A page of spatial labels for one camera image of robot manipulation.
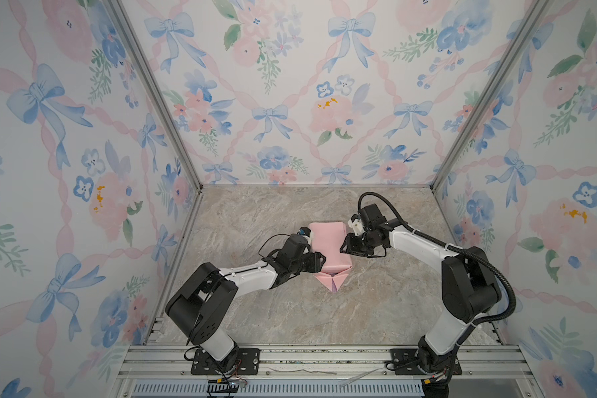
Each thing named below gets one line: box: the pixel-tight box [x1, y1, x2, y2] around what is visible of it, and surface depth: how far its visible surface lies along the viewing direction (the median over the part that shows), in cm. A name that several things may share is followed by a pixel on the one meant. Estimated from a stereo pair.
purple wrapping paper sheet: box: [309, 221, 353, 292], surface depth 90 cm
